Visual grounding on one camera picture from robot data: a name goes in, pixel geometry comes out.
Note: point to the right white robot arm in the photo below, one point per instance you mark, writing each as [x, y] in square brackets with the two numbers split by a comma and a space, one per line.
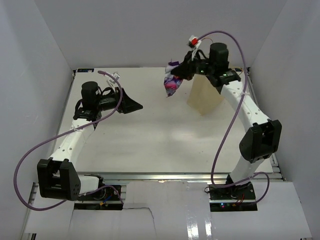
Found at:
[262, 134]

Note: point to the black XDOF label sticker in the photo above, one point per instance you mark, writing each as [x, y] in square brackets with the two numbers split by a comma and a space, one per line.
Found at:
[85, 70]

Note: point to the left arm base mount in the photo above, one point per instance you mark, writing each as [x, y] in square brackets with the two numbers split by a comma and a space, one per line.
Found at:
[105, 199]

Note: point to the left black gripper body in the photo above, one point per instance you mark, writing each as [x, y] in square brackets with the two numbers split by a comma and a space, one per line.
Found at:
[109, 102]

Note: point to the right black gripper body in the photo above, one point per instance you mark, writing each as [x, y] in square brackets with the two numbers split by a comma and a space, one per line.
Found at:
[204, 67]

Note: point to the purple white snack pouch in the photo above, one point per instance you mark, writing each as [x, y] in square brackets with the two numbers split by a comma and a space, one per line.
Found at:
[171, 82]

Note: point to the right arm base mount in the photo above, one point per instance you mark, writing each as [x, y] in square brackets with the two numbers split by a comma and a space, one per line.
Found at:
[235, 199]

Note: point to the aluminium table frame rail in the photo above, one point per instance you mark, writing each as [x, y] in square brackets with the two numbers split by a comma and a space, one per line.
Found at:
[144, 176]

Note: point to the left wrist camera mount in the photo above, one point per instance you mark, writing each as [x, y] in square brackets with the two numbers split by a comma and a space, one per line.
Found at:
[111, 80]

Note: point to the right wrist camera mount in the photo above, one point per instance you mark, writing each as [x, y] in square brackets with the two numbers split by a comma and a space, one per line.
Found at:
[194, 43]

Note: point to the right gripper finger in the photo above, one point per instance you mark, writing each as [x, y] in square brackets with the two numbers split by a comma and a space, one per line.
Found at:
[188, 60]
[183, 72]

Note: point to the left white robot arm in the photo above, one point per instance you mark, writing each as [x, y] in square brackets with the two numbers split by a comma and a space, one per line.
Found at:
[57, 175]

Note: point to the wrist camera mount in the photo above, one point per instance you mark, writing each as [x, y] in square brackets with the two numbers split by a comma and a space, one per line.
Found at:
[111, 80]
[194, 43]

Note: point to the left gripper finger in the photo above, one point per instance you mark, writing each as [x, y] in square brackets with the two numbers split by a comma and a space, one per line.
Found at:
[127, 101]
[132, 108]

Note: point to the tan paper bag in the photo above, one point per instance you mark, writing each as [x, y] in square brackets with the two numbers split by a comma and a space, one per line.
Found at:
[203, 97]

